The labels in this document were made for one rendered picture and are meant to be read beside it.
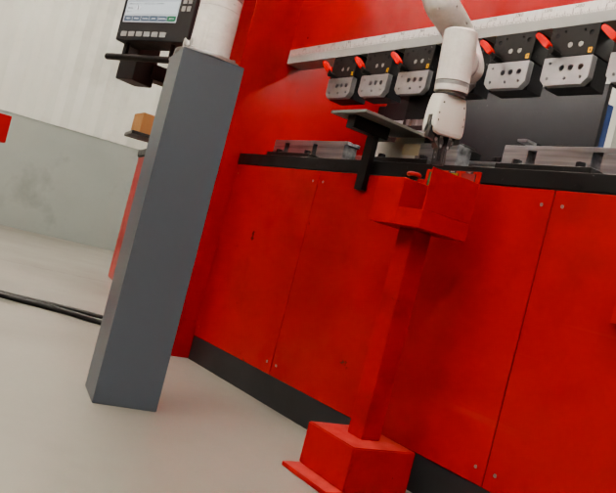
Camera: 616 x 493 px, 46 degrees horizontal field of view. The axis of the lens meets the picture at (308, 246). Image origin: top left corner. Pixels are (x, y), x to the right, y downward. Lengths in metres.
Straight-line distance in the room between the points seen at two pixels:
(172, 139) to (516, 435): 1.17
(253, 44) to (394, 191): 1.41
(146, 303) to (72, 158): 7.28
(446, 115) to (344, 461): 0.86
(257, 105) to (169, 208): 1.15
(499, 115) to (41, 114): 7.04
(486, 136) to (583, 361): 1.42
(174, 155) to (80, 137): 7.27
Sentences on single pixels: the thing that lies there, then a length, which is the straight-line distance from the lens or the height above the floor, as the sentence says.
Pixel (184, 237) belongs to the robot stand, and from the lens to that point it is 2.06.
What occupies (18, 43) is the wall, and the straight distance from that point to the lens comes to 9.36.
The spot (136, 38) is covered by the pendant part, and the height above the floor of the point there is 1.25.
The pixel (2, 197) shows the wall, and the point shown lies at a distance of 9.24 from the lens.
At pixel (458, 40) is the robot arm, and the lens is 1.86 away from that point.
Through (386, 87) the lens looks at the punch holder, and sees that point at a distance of 2.59.
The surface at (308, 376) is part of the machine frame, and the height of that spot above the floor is 0.16.
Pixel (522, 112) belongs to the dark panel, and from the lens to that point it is 2.87.
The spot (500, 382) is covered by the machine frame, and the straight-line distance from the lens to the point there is 1.84.
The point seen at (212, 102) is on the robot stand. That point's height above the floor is 0.88.
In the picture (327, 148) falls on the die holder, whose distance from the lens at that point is 2.76.
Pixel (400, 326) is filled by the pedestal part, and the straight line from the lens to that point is 1.86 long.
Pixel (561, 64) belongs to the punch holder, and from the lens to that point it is 2.10.
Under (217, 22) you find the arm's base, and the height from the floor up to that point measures 1.10.
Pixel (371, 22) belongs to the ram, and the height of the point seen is 1.42.
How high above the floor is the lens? 0.53
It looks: 1 degrees up
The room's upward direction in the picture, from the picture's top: 14 degrees clockwise
